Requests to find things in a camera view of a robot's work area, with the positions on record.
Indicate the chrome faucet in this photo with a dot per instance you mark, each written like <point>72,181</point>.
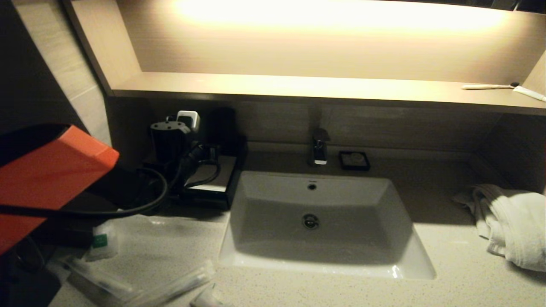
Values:
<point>319,149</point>

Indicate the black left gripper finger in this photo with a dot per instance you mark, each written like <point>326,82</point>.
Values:
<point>215,160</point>

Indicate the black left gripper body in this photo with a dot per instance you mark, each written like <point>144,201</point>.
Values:
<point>198,155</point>

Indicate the square sachet with green label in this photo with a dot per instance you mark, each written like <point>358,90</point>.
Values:
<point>102,249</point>

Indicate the white toothbrush black head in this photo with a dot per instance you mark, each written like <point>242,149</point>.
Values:
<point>486,87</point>

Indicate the white toothpaste tube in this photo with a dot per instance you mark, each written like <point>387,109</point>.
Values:
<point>529,94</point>

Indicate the black and orange left arm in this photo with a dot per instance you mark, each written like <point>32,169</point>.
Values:
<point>51,166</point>

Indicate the long plain white packet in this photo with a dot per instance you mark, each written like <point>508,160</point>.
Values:
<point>175,286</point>

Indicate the dark brown cup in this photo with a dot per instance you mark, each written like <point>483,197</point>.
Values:
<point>222,128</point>

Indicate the puffy white pouch packet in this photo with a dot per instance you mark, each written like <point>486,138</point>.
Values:
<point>207,298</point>

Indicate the chrome sink drain plug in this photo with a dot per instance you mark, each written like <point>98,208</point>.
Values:
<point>311,221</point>

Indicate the warm LED light strip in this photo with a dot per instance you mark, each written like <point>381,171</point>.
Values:
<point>341,15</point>

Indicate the black drawer box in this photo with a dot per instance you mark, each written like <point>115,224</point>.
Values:
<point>222,181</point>

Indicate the black soap dish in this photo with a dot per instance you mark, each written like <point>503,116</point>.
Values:
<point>354,161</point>

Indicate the white ceramic sink basin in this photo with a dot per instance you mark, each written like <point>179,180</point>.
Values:
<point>324,230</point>

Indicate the wooden wall shelf niche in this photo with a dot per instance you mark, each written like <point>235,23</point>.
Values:
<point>298,87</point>

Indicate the packaged toothbrush with green label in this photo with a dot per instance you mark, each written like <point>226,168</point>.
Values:
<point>102,285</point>

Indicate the white terry towel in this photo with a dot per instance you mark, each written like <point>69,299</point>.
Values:
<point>516,226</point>

